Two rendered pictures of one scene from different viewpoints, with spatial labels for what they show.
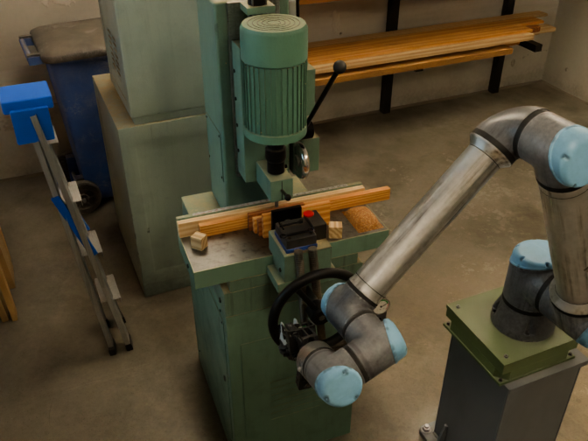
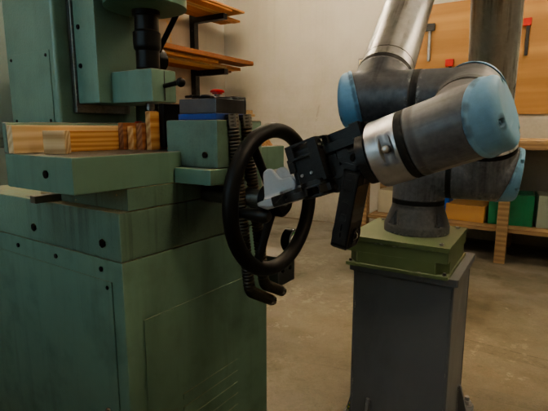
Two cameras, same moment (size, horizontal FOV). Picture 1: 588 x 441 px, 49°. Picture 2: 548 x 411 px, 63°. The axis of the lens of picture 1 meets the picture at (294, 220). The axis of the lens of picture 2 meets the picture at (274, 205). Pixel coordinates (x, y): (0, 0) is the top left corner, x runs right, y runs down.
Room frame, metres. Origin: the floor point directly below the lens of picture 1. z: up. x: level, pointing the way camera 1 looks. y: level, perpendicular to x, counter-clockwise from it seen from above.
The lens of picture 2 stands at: (0.65, 0.42, 0.95)
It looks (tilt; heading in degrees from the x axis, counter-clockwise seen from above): 10 degrees down; 325
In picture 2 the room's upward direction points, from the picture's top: straight up
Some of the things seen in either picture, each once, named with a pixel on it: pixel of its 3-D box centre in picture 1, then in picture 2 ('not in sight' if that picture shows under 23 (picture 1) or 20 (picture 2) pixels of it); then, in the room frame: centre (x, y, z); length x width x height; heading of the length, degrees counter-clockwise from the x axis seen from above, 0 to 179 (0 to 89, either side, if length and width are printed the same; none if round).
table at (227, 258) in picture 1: (289, 248); (186, 162); (1.55, 0.01, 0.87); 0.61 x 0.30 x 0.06; 111
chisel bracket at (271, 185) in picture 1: (275, 181); (143, 90); (1.67, 0.06, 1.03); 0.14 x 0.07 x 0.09; 21
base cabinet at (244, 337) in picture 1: (267, 327); (130, 354); (1.76, 0.10, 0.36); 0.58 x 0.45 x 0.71; 21
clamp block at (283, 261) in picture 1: (299, 251); (214, 143); (1.47, -0.02, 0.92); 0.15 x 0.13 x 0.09; 111
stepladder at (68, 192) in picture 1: (73, 230); not in sight; (2.07, 0.86, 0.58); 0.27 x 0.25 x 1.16; 114
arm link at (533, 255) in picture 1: (536, 274); (422, 168); (1.48, -0.71, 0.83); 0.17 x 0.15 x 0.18; 28
